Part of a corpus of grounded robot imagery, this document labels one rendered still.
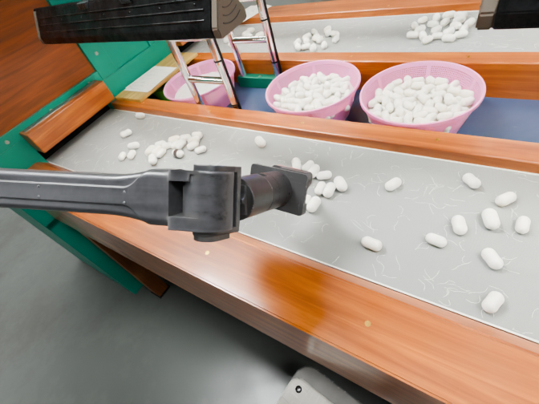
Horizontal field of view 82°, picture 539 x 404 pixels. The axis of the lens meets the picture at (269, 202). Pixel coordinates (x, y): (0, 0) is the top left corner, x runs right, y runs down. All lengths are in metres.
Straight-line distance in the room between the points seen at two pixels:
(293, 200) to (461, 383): 0.30
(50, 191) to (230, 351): 1.05
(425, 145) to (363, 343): 0.41
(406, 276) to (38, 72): 1.16
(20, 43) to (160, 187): 0.95
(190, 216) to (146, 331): 1.25
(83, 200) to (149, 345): 1.18
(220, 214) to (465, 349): 0.34
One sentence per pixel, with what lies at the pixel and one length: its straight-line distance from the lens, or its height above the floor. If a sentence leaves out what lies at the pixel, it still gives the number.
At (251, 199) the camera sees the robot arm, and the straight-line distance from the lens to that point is 0.39.
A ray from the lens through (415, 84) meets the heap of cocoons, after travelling 0.92.
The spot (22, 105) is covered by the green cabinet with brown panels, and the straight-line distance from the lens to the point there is 1.24.
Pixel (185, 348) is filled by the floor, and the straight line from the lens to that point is 1.44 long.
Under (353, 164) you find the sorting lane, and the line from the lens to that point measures 0.69.
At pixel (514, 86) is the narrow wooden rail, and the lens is 0.99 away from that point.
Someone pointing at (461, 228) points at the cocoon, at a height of 0.76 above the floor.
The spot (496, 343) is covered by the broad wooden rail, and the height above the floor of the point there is 0.77.
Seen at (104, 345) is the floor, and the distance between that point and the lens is 1.67.
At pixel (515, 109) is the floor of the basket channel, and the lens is 0.97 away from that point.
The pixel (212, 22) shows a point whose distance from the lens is 0.57.
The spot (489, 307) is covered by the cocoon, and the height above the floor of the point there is 0.76.
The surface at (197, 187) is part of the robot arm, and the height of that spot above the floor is 1.01.
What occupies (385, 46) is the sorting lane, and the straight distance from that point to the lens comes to 1.13.
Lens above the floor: 1.22
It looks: 46 degrees down
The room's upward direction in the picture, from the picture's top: 21 degrees counter-clockwise
